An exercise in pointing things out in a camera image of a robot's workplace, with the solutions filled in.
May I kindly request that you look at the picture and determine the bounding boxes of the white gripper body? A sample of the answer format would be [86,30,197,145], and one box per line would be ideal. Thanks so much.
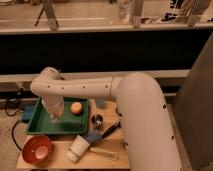
[49,108,62,122]

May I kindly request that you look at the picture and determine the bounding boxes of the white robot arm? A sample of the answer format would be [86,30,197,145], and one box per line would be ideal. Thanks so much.
[30,67,182,171]

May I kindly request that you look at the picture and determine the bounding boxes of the blue box on floor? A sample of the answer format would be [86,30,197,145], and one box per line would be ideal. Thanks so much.
[21,105,34,123]

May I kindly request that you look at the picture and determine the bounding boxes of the orange fruit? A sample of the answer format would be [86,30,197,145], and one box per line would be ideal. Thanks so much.
[70,102,83,115]

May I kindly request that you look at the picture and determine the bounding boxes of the blue plastic cup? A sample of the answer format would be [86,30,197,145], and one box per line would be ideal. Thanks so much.
[95,99,105,108]

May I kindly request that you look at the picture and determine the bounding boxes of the blue towel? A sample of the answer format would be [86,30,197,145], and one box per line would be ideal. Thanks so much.
[83,130,102,144]

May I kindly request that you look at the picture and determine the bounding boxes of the white paper cup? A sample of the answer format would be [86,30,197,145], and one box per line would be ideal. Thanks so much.
[67,135,90,163]

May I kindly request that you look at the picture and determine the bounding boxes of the green plastic tray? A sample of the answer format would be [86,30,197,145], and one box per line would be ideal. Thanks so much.
[25,96,90,136]

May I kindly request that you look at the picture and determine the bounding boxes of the black cable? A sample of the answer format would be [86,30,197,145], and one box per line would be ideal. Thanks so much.
[3,89,27,152]

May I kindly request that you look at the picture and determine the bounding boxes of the small metal cup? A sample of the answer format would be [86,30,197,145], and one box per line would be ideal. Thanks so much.
[91,114,103,129]

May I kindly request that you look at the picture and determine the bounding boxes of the red bowl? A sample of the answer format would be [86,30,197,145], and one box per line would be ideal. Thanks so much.
[22,135,53,165]

